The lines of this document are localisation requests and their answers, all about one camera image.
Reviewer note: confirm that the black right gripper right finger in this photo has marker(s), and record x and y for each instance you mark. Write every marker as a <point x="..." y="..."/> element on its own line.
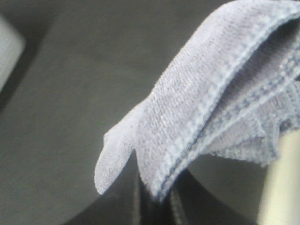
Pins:
<point x="216" y="193"/>

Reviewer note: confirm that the white plastic basket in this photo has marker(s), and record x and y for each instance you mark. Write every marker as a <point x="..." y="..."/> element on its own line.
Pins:
<point x="12" y="45"/>

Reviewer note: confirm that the light blue towel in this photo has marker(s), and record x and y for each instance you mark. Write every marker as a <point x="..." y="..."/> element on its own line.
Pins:
<point x="231" y="91"/>

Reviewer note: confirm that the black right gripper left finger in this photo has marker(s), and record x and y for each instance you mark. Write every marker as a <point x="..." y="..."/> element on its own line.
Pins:
<point x="126" y="202"/>

